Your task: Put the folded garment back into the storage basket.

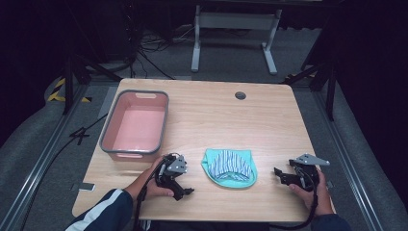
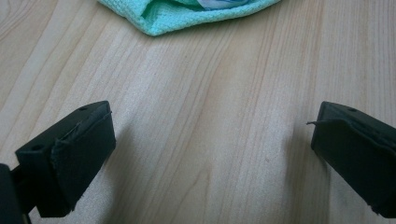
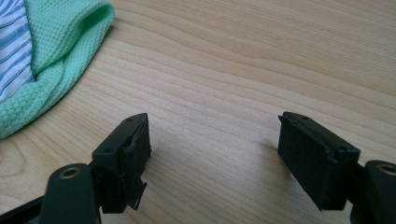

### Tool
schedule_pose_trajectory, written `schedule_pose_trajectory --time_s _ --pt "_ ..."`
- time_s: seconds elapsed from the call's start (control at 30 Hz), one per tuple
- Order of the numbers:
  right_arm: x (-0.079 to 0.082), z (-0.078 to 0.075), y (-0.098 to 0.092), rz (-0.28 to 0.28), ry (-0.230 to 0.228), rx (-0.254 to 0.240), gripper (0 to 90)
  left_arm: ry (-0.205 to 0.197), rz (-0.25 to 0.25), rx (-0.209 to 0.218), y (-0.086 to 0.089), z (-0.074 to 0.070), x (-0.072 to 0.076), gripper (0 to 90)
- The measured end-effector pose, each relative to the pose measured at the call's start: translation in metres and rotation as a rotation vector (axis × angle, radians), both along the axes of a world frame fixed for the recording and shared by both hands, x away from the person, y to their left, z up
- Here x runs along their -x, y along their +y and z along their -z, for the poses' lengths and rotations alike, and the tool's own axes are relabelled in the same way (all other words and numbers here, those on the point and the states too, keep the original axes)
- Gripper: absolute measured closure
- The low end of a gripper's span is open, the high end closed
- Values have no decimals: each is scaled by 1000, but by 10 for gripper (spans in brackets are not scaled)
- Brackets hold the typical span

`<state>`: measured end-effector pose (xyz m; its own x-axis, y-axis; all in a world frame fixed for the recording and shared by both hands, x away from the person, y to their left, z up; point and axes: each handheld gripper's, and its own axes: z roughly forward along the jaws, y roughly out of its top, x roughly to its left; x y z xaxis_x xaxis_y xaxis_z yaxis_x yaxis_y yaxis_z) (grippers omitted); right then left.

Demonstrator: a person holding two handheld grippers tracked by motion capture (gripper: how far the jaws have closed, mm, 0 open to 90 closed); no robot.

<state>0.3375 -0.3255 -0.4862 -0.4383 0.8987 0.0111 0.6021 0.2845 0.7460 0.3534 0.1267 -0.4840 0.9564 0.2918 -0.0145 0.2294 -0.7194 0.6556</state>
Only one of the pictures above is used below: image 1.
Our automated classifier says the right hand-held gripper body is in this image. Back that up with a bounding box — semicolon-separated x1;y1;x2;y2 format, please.
288;153;331;193

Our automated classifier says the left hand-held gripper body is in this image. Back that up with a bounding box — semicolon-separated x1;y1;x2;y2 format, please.
154;153;189;194

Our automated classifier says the person's right hand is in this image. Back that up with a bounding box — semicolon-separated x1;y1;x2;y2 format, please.
288;167;335;217

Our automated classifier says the person's left hand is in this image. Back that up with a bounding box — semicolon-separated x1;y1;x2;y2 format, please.
124;156;176;202

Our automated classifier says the teal striped cloth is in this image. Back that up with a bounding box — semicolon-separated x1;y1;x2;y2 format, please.
200;147;259;190

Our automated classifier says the pink basin with grey rim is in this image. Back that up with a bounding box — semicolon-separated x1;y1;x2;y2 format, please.
98;89;170;164

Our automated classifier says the small grey floor plate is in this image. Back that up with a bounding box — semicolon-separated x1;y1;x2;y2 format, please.
70;181;96;193

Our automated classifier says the black tripod stand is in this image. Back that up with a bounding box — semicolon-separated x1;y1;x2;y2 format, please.
281;59;339;122
62;52;123;116

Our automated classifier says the right hand-held gripper cable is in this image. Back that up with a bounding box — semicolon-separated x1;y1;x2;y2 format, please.
268;167;321;231

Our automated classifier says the hand-held gripper cable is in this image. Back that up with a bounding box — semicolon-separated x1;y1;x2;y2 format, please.
132;152;181;231
268;167;321;231

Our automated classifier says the left hand-held gripper cable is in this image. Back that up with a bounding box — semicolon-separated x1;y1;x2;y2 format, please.
132;152;181;231

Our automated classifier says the aluminium floor rail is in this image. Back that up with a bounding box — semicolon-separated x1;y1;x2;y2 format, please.
0;84;89;231
312;90;386;231

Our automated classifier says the long black floor cable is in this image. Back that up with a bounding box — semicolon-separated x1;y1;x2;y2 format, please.
18;113;110;231

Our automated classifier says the bundle of black floor cables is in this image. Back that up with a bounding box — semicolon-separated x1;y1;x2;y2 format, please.
128;22;196;81

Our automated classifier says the white metal desk frame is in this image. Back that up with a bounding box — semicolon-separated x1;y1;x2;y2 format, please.
191;4;284;76

